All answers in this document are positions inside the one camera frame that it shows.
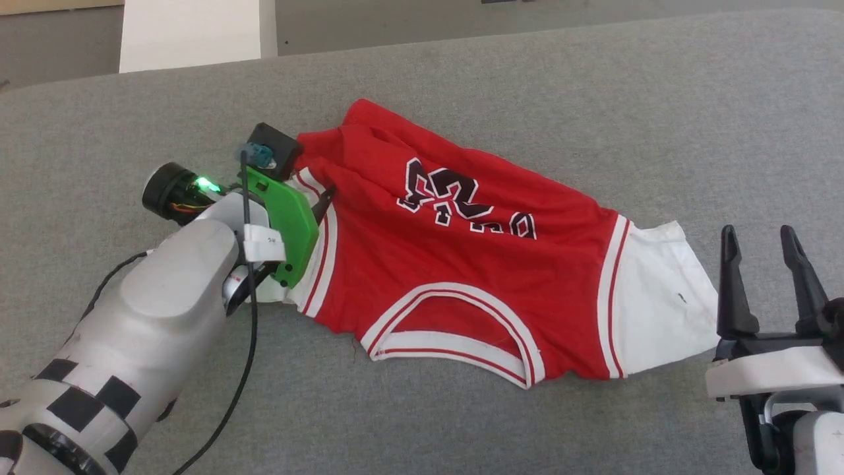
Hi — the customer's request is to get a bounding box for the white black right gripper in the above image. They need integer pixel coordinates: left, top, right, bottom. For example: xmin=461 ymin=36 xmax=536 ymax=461
xmin=705 ymin=225 xmax=844 ymax=401

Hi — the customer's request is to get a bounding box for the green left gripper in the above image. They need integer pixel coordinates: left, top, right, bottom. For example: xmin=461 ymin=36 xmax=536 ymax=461
xmin=245 ymin=166 xmax=338 ymax=290

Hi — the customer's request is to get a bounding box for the red and white jersey shirt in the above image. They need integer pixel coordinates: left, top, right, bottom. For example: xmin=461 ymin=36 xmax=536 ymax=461
xmin=254 ymin=99 xmax=721 ymax=390

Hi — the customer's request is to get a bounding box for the white flat box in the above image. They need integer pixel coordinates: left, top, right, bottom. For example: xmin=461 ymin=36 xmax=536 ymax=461
xmin=119 ymin=0 xmax=278 ymax=74

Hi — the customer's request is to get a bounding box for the grey fabric sofa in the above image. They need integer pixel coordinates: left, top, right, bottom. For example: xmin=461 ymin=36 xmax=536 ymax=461
xmin=0 ymin=8 xmax=844 ymax=475

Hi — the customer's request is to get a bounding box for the thin black left camera cable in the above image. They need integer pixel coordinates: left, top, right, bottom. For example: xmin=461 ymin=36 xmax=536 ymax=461
xmin=173 ymin=144 xmax=273 ymax=475

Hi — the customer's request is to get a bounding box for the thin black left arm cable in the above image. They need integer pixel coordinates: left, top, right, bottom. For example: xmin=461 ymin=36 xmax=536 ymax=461
xmin=80 ymin=249 xmax=150 ymax=324

